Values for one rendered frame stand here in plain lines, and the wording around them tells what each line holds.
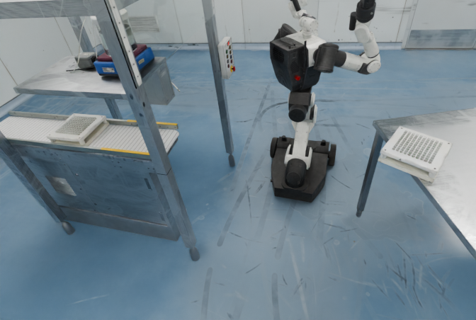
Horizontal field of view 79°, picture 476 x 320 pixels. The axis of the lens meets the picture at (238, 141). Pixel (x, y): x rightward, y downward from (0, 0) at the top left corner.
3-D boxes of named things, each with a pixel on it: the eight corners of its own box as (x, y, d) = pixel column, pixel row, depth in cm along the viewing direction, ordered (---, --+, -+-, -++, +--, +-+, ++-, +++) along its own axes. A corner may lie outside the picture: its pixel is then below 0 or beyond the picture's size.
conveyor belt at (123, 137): (180, 136, 176) (178, 130, 173) (161, 165, 157) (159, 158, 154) (11, 121, 211) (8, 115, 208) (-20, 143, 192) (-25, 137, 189)
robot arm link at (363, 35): (365, 25, 145) (372, 45, 154) (369, 13, 148) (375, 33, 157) (352, 28, 150) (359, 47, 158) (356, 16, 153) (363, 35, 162)
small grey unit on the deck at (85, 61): (105, 63, 149) (100, 52, 146) (97, 69, 144) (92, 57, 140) (86, 62, 153) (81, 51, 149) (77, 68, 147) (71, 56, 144)
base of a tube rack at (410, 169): (448, 153, 142) (450, 150, 141) (432, 183, 129) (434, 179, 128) (396, 136, 156) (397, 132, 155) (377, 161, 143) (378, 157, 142)
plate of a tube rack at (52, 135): (106, 117, 182) (105, 115, 181) (81, 142, 164) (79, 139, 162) (75, 115, 188) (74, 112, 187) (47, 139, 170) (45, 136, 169)
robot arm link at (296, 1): (301, -14, 191) (307, 2, 196) (286, -7, 195) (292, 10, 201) (301, -11, 182) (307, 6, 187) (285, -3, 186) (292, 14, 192)
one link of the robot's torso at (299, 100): (306, 123, 189) (307, 100, 178) (287, 122, 193) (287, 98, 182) (311, 101, 209) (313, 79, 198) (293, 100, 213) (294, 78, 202)
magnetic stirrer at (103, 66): (156, 59, 147) (151, 41, 141) (135, 78, 131) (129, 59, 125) (123, 58, 152) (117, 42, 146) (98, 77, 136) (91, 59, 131)
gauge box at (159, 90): (175, 95, 163) (166, 61, 150) (167, 105, 155) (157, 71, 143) (141, 93, 168) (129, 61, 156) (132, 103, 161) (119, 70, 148)
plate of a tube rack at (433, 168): (452, 146, 139) (453, 142, 138) (436, 175, 126) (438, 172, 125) (398, 128, 153) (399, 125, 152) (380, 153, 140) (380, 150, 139)
